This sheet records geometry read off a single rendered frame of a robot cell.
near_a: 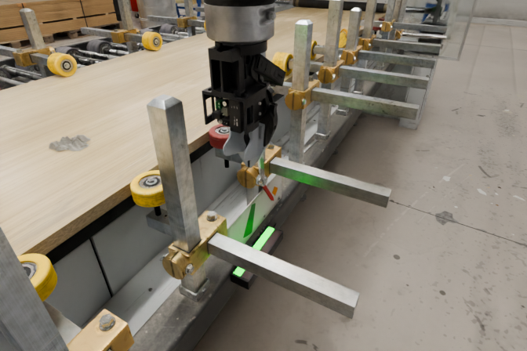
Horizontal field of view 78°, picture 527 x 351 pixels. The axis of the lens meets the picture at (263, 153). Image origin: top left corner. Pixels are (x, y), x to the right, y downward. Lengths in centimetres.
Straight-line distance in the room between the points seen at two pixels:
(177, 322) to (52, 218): 29
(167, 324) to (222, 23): 53
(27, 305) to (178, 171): 24
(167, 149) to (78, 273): 37
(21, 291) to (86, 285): 39
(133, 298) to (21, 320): 44
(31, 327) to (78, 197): 29
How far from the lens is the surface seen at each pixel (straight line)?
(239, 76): 44
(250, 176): 74
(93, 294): 84
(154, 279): 88
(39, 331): 47
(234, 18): 42
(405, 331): 159
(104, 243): 79
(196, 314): 70
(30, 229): 67
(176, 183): 52
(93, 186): 72
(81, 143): 87
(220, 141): 81
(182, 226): 58
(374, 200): 73
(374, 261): 178
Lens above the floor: 128
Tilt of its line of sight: 31 degrees down
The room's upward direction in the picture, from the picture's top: straight up
